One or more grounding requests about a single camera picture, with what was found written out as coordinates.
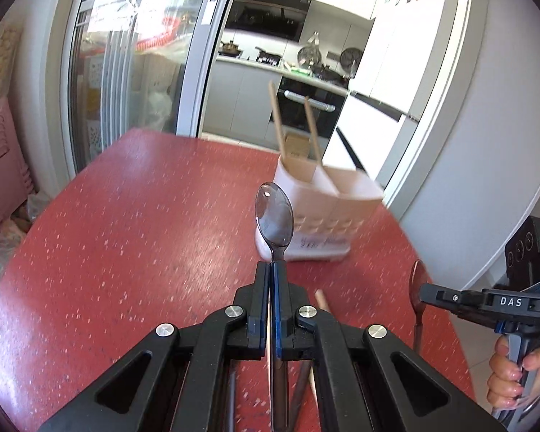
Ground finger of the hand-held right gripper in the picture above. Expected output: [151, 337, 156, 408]
[419, 283, 489, 318]

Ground beige utensil holder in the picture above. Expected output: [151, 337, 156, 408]
[254, 155, 384, 262]

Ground white refrigerator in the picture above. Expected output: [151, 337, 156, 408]
[324, 0, 474, 190]

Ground plain wooden chopstick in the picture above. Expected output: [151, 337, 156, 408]
[303, 96, 324, 166]
[268, 80, 289, 160]

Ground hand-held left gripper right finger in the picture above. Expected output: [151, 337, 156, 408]
[274, 262, 508, 432]

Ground black range hood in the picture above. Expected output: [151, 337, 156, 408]
[227, 0, 310, 41]

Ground wooden chopstick blue patterned end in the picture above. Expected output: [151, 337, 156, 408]
[307, 289, 330, 399]

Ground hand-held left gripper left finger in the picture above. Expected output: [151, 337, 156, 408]
[38, 262, 271, 432]

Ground grey kitchen cabinets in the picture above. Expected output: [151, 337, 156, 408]
[207, 60, 275, 145]

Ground person's right hand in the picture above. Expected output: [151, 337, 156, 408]
[487, 337, 540, 409]

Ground cardboard box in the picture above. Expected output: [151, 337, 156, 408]
[284, 132, 310, 159]

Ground sliding glass door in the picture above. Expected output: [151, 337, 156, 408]
[67, 0, 244, 176]

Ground round metal strainer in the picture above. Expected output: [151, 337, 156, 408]
[297, 31, 325, 73]

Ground stack of pink plastic stools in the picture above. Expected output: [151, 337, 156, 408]
[0, 96, 39, 237]

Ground black built-in oven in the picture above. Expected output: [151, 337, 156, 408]
[267, 76, 347, 141]

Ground black frying pan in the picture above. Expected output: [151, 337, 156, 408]
[255, 46, 283, 66]

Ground steel spoon dark handle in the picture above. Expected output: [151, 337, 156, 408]
[409, 260, 431, 352]
[255, 182, 294, 432]

